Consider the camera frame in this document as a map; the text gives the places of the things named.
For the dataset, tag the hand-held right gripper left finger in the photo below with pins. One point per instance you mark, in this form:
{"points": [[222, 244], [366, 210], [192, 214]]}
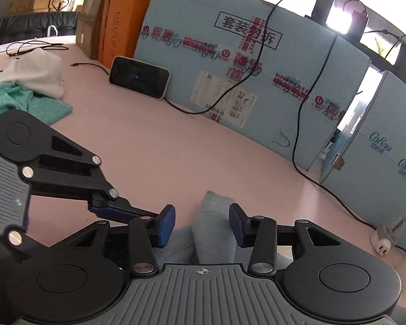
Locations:
{"points": [[165, 226]]}

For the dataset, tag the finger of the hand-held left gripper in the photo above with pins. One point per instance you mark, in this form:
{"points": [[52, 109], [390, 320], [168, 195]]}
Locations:
{"points": [[30, 249], [121, 211]]}

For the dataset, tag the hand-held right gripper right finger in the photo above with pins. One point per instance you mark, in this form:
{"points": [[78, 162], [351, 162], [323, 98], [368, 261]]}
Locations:
{"points": [[237, 225]]}

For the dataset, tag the grey sweatshirt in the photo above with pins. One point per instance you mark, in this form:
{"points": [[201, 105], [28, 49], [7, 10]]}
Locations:
{"points": [[209, 230]]}

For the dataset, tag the green garment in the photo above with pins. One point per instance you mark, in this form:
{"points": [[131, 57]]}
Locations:
{"points": [[37, 105]]}

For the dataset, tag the white garment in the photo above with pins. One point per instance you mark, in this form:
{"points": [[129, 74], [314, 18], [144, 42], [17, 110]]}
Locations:
{"points": [[37, 71]]}

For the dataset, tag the black phone with white case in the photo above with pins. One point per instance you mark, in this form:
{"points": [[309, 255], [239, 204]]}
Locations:
{"points": [[138, 76]]}

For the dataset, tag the white socket adapter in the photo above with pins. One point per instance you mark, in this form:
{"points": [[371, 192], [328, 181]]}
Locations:
{"points": [[382, 243]]}

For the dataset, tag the blue foam board script logos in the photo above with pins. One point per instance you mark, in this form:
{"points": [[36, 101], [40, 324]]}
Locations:
{"points": [[385, 182]]}

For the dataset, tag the black sofa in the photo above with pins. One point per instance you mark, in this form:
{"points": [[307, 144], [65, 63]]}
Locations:
{"points": [[20, 25]]}

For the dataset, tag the brown cardboard box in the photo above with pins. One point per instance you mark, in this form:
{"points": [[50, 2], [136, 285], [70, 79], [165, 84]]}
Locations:
{"points": [[91, 23]]}

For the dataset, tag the large light blue cardboard box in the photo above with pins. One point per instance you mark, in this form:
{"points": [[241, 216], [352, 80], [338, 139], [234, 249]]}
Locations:
{"points": [[196, 40]]}

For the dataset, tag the orange box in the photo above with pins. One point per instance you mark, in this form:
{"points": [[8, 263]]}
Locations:
{"points": [[125, 20]]}

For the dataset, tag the black power adapter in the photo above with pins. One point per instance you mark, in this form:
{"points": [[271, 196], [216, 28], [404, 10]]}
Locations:
{"points": [[358, 25], [404, 57], [322, 8]]}

